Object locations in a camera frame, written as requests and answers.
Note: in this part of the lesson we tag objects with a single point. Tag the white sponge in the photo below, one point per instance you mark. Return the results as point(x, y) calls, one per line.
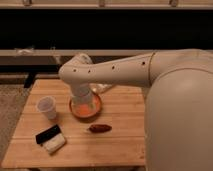
point(54, 143)

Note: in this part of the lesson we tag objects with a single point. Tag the orange bowl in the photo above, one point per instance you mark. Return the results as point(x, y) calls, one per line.
point(86, 109)

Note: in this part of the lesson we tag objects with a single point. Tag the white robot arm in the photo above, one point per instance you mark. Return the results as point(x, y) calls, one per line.
point(178, 117)

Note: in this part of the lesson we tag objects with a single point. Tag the dark red pepper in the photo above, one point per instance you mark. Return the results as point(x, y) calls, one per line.
point(99, 128)

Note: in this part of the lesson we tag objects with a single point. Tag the clear plastic cup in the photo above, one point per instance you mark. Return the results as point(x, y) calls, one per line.
point(47, 106)

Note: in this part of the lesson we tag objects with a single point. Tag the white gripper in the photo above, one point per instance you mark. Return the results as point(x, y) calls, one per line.
point(81, 94)

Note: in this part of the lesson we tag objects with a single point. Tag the black rectangular block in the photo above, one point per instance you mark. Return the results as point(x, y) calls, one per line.
point(47, 134)

